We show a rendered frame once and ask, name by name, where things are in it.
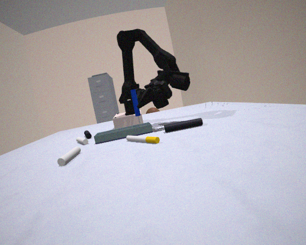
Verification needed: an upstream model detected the blue stylus with grey tip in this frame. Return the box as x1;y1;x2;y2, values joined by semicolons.
131;89;140;123

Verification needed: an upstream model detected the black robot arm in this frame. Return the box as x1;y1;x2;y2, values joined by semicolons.
117;29;190;115

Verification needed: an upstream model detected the black cylinder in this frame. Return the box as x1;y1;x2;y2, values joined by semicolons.
164;118;203;133
84;130;91;139

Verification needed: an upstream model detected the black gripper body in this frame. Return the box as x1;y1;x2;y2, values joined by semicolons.
135;77;172;100

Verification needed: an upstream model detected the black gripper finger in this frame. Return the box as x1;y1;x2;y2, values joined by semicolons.
137;88;160;109
136;90;143;102

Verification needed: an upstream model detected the grey keyboard with white letter keys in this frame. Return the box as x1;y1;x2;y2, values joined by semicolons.
94;122;153;144

